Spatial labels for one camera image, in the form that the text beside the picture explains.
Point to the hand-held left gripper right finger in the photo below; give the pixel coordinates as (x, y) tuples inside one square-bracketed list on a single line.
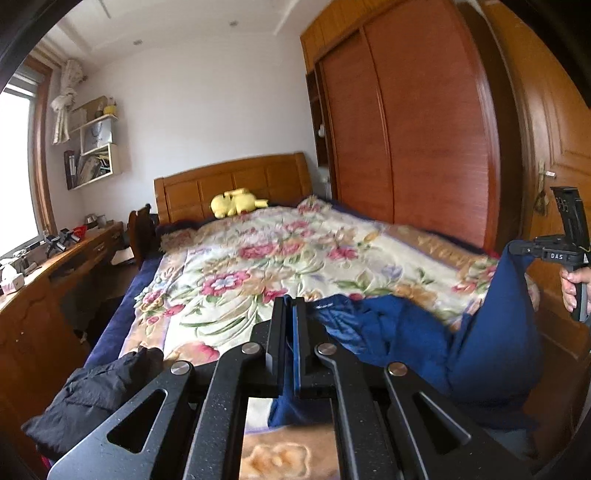
[(300, 341)]

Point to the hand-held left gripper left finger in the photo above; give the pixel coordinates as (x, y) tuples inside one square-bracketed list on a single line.
[(279, 332)]

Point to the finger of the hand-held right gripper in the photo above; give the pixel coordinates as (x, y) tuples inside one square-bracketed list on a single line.
[(524, 249)]

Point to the blue blazer jacket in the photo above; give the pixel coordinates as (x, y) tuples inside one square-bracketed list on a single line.
[(485, 350)]

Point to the person's right hand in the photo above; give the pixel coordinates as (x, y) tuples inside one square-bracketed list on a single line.
[(567, 290)]

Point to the hanging key tag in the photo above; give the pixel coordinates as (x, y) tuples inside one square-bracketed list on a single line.
[(541, 201)]

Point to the floral blanket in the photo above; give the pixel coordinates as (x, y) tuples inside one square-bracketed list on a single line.
[(277, 249)]

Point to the yellow plush toy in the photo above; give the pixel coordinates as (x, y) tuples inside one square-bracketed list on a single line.
[(231, 203)]

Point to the wooden slatted wardrobe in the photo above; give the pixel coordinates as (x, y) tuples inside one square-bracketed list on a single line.
[(415, 138)]

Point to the wooden bed headboard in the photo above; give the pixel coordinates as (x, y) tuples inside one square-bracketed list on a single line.
[(258, 177)]

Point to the wooden door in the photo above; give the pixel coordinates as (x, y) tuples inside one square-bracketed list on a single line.
[(545, 92)]

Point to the wooden chair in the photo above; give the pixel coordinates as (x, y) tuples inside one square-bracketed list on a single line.
[(141, 235)]

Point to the black folded garment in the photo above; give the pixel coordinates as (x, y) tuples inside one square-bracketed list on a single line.
[(83, 401)]

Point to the metal pot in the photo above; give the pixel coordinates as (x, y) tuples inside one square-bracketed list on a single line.
[(94, 220)]

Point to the stack of books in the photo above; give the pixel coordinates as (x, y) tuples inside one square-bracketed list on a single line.
[(94, 170)]

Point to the wooden desk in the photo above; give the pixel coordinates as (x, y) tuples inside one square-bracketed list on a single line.
[(27, 332)]

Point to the black binders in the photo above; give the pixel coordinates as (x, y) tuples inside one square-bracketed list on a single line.
[(71, 170)]

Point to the white paper bag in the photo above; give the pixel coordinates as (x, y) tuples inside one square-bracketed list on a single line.
[(97, 136)]

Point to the white tissue box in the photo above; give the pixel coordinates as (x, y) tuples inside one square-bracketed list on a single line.
[(11, 281)]

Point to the window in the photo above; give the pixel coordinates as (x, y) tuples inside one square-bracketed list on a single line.
[(14, 175)]

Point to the tied beige curtain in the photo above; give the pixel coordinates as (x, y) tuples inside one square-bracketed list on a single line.
[(62, 106)]

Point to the white wall shelf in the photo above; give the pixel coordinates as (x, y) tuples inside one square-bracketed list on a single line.
[(116, 159)]

